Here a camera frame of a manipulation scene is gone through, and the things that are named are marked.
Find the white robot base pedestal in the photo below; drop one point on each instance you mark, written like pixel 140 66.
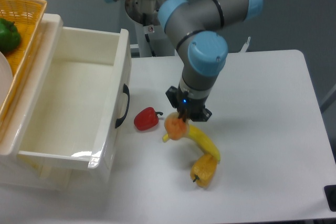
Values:
pixel 152 40

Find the black drawer handle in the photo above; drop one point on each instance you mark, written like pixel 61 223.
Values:
pixel 119 121

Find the white bracket behind table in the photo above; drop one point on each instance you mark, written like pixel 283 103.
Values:
pixel 246 45

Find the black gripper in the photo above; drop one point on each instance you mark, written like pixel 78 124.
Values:
pixel 186 107

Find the yellow woven basket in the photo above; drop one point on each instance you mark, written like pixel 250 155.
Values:
pixel 26 16

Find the yellow banana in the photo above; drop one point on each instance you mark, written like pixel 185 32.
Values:
pixel 199 137

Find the red bell pepper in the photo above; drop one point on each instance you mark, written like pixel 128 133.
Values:
pixel 147 119

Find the black object at table edge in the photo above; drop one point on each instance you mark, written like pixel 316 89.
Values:
pixel 330 193

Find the white plate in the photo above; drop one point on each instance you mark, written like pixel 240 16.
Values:
pixel 6 78

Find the yellow bell pepper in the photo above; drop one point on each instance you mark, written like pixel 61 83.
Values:
pixel 203 170

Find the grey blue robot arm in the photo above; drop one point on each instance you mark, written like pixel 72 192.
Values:
pixel 193 32

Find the white open drawer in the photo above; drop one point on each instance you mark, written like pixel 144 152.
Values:
pixel 72 126

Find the white drawer cabinet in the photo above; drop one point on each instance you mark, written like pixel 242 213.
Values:
pixel 17 169

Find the green bell pepper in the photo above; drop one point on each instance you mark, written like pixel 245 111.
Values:
pixel 10 37

